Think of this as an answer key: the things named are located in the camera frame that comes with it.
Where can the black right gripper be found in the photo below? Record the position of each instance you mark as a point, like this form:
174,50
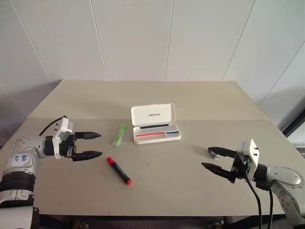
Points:
240,168

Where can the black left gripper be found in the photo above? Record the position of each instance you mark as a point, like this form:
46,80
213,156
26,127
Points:
68,148

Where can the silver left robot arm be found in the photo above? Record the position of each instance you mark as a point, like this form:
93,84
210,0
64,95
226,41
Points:
23,145

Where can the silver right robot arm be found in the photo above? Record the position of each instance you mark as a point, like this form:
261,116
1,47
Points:
283,175

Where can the white plastic pencil case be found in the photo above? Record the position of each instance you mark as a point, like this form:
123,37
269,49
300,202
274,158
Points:
152,114

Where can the small purple silver object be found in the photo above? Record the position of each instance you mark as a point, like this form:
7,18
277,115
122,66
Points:
216,155

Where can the green highlighter pen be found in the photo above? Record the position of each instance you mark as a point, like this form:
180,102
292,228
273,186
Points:
119,134

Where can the black marker with red caps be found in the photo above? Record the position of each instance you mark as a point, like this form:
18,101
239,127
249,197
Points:
119,170

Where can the blue pen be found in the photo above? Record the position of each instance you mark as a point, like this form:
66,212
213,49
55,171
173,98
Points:
172,132

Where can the red pen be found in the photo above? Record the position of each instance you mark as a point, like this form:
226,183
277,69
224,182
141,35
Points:
150,134

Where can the black pen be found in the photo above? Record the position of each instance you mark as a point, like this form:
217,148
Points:
155,126

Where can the white label with blue writing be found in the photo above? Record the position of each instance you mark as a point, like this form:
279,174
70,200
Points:
21,159

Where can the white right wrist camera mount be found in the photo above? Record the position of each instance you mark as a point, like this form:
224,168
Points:
251,150

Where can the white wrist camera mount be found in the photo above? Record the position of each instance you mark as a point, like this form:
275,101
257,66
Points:
251,150
60,126

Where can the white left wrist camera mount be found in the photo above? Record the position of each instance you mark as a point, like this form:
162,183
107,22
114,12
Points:
60,126

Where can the black metal frame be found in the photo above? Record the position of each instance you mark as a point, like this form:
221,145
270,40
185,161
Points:
295,126

